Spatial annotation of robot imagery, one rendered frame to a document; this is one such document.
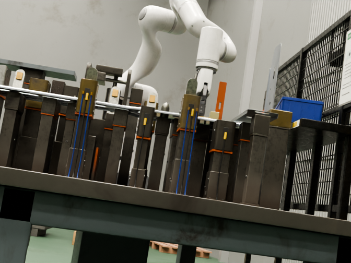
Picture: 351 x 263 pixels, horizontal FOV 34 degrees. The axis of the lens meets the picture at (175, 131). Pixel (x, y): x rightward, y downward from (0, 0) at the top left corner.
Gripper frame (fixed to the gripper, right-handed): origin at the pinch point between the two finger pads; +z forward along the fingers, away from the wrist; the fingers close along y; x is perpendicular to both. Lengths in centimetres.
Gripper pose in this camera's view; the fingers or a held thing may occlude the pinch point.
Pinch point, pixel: (200, 110)
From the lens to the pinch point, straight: 211.4
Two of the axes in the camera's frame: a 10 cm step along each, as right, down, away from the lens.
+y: 1.0, -1.1, -9.9
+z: -1.5, 9.8, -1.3
